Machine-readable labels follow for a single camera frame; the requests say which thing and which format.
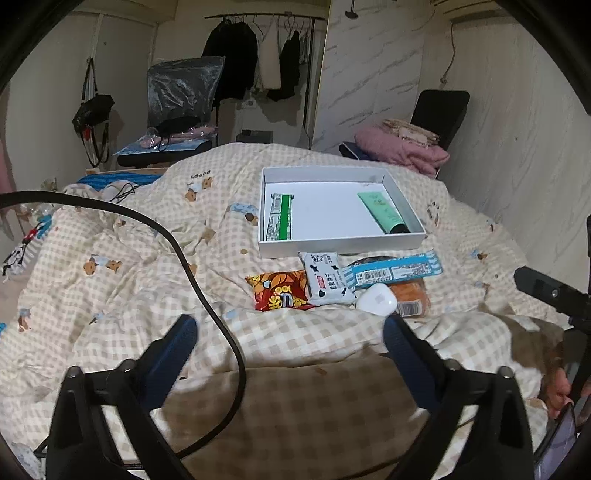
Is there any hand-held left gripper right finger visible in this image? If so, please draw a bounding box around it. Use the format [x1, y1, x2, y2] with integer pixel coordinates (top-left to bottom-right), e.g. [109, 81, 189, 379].
[383, 316, 536, 480]

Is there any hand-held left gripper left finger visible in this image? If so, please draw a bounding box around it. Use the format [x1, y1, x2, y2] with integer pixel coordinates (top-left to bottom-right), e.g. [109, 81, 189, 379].
[46, 315, 199, 480]

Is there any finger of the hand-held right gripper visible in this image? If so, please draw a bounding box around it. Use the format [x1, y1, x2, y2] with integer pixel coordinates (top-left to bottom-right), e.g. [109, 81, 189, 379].
[514, 266, 591, 320]

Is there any orange bread packet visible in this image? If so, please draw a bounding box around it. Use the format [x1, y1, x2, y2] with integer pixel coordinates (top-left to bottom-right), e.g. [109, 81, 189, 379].
[390, 277, 431, 319]

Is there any white earbuds case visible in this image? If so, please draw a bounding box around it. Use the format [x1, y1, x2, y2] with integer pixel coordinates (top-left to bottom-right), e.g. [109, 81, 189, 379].
[355, 283, 399, 317]

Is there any white cow print packet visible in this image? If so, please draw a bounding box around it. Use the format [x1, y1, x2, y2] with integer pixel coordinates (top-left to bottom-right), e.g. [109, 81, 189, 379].
[298, 250, 357, 306]

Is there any red and yellow snack packet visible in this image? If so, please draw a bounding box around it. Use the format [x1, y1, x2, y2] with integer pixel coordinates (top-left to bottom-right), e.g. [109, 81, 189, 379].
[245, 270, 311, 312]

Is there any white cardboard box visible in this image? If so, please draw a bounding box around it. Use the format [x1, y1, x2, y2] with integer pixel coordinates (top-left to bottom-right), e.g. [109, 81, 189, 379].
[257, 166, 426, 260]

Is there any person's right hand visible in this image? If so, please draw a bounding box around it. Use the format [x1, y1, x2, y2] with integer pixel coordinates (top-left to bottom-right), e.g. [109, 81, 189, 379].
[545, 369, 577, 420]

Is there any checked bear print blanket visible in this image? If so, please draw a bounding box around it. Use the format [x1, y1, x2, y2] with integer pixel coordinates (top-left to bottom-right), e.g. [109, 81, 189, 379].
[0, 142, 591, 480]

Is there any blue striped snack packet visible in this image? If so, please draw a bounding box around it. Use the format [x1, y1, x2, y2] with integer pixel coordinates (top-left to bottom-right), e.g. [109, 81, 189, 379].
[346, 250, 444, 291]

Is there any dark phone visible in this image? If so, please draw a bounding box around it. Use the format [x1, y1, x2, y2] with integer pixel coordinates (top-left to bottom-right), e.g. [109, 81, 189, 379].
[534, 401, 579, 468]

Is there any green tube with black cap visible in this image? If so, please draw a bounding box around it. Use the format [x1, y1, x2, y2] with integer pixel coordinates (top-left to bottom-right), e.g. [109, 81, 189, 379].
[357, 190, 411, 235]

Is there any green and white carton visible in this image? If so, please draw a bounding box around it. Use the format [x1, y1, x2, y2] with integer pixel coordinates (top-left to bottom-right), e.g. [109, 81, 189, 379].
[263, 193, 295, 242]

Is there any blue striped cloth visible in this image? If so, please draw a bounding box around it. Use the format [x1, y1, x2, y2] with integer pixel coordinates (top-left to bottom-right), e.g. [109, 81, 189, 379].
[76, 172, 161, 191]

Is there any cartoon mouse pillow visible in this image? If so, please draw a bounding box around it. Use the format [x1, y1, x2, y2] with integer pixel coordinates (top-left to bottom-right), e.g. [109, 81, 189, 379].
[0, 216, 57, 278]

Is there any blue flat packet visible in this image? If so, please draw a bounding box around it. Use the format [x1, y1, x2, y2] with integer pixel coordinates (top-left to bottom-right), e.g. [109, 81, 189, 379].
[113, 137, 214, 158]

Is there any pink folded blanket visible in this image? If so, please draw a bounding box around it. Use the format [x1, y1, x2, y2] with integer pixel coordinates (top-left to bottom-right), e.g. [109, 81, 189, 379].
[354, 126, 451, 177]

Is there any black chair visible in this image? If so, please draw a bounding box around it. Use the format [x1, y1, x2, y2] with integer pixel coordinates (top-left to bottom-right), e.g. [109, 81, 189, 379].
[409, 89, 471, 152]

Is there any beige folded cloth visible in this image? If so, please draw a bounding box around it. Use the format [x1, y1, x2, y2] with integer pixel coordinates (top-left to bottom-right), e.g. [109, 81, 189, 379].
[382, 118, 443, 145]

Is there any black cap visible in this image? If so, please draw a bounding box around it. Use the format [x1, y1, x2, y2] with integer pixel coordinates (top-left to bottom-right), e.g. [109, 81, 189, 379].
[154, 116, 201, 140]

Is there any small black box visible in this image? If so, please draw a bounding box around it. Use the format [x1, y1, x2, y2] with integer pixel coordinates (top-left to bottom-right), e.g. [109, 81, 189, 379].
[236, 128, 274, 145]

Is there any black hanging bag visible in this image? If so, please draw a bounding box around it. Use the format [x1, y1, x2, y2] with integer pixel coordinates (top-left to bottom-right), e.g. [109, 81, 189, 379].
[71, 58, 116, 168]

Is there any pink curtain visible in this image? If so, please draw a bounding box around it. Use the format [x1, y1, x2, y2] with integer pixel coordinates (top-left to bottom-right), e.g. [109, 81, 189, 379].
[0, 137, 17, 195]

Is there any chair with plastic cover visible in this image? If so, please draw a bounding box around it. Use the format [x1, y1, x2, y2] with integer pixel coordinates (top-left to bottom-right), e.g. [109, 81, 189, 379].
[116, 56, 226, 169]

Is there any black hanging coat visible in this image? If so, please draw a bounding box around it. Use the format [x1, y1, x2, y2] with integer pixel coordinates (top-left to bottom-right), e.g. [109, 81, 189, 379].
[201, 20, 259, 102]

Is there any black hanging garment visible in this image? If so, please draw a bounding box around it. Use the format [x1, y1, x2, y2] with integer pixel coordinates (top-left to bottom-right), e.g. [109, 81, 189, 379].
[266, 31, 302, 103]

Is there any white hanging garment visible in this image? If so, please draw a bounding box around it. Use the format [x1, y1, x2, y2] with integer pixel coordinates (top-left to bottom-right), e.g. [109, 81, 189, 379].
[256, 23, 283, 91]

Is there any metal clothes rack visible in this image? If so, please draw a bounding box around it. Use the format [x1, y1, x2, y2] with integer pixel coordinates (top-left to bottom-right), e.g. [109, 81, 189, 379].
[204, 13, 327, 139]

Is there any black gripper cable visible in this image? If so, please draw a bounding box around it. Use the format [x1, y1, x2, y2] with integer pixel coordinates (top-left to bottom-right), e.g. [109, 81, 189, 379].
[0, 190, 246, 462]

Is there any wall cable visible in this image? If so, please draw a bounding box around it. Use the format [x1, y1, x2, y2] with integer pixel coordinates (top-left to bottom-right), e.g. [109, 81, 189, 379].
[440, 18, 459, 87]

